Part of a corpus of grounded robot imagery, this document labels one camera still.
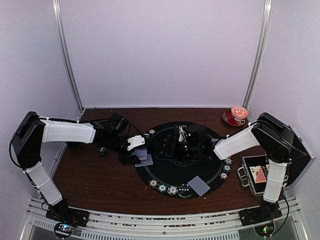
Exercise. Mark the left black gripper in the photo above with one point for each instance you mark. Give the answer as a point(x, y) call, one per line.
point(128, 158)

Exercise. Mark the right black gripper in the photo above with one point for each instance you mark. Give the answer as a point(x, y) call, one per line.
point(169, 139)

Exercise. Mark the blue-backed playing card deck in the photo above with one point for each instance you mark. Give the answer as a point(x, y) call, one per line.
point(141, 153)

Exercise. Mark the dealt blue-backed card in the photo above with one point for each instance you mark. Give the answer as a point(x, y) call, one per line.
point(146, 162)
point(199, 186)

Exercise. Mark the green blue poker chip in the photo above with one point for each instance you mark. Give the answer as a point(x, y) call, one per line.
point(162, 188)
point(227, 168)

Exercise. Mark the white blue poker chip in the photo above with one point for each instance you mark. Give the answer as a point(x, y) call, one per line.
point(172, 190)
point(228, 161)

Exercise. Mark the clear round dealer button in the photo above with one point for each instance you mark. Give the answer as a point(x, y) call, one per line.
point(185, 191)

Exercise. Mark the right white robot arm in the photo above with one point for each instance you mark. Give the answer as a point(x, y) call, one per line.
point(275, 139)

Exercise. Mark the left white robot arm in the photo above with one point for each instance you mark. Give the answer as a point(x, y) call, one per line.
point(39, 138)

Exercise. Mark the round black poker mat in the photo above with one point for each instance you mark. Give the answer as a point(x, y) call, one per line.
point(198, 158)

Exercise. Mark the red floral saucer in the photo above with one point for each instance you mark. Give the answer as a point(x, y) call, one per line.
point(228, 118)

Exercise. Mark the red white patterned tea bowl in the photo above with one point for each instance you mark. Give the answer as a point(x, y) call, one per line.
point(239, 113)

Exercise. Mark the aluminium poker chip case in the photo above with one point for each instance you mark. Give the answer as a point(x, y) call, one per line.
point(285, 167)

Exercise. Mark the red card deck in case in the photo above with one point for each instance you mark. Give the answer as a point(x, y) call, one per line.
point(259, 174)

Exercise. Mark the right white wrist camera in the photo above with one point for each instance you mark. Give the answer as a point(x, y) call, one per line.
point(182, 136)

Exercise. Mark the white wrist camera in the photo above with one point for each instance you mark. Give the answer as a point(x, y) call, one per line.
point(182, 136)
point(135, 141)

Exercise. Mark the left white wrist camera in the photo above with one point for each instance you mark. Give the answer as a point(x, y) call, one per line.
point(135, 141)

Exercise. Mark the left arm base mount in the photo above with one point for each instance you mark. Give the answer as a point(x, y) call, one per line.
point(68, 219)

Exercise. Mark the front aluminium rail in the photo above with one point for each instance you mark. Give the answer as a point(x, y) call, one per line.
point(223, 225)

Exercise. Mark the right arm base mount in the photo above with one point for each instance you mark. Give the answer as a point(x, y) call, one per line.
point(262, 218)

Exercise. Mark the left aluminium frame post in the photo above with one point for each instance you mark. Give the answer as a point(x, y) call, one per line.
point(66, 56)

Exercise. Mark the aluminium frame post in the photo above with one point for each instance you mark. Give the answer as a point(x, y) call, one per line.
point(261, 47)
point(66, 56)

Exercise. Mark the right aluminium frame post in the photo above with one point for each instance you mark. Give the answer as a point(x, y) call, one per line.
point(261, 47)

